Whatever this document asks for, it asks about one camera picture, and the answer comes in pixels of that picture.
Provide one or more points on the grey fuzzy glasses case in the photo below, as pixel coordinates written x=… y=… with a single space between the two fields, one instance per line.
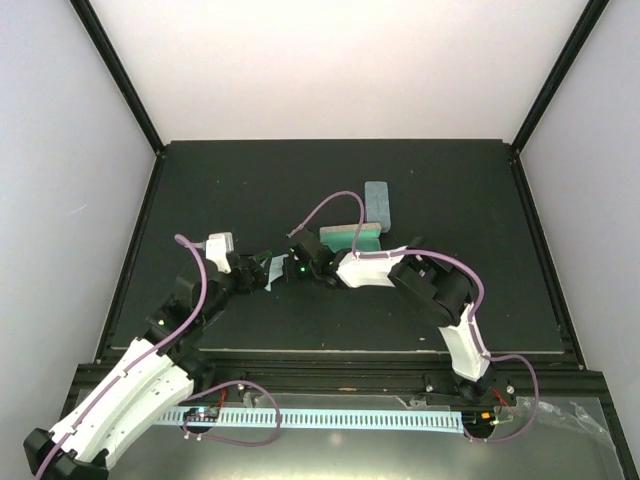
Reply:
x=341 y=237

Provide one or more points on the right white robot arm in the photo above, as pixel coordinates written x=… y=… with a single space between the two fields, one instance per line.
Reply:
x=448 y=292

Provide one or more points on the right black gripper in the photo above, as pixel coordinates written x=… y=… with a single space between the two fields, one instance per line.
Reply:
x=290 y=272

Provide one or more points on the right black frame post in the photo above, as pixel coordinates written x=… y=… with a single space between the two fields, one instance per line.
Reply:
x=569 y=53

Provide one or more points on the black frame post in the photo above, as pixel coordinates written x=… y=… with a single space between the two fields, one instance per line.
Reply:
x=569 y=53
x=101 y=41

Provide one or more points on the right small circuit board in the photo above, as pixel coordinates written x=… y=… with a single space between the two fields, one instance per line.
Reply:
x=480 y=419

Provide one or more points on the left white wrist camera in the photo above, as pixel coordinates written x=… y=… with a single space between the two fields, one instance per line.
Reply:
x=217 y=247

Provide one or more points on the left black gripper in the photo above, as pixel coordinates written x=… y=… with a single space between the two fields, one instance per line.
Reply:
x=249 y=284

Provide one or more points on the left black frame post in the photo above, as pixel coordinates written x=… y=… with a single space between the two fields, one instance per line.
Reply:
x=101 y=41

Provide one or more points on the white slotted cable duct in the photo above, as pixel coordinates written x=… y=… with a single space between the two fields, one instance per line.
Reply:
x=326 y=419

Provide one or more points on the left green circuit board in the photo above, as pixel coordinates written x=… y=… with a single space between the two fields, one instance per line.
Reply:
x=204 y=414

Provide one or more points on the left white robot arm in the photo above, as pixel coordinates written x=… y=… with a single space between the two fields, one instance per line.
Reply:
x=157 y=372

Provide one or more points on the blue fuzzy glasses case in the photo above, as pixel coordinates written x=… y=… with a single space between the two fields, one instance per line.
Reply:
x=377 y=204

